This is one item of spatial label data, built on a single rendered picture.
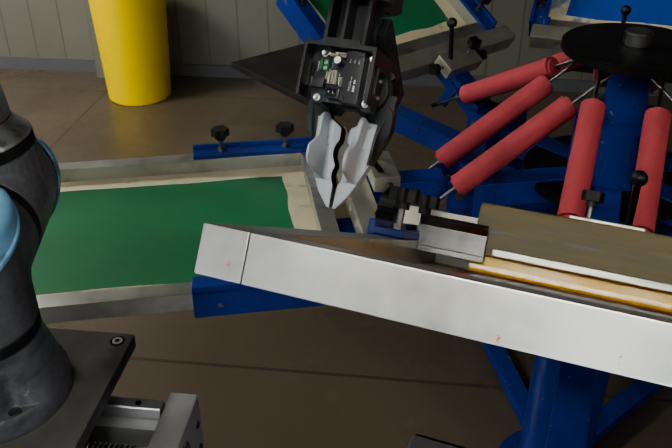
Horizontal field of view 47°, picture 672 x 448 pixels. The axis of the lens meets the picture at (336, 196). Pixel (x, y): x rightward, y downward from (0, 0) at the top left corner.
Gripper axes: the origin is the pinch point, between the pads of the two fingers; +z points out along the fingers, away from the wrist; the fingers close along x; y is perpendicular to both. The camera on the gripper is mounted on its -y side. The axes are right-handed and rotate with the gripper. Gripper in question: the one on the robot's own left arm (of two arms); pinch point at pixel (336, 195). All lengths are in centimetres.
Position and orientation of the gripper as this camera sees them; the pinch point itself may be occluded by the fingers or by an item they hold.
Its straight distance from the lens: 76.4
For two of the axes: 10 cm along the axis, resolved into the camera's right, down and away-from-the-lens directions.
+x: 9.3, 1.8, -3.1
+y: -3.0, -0.6, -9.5
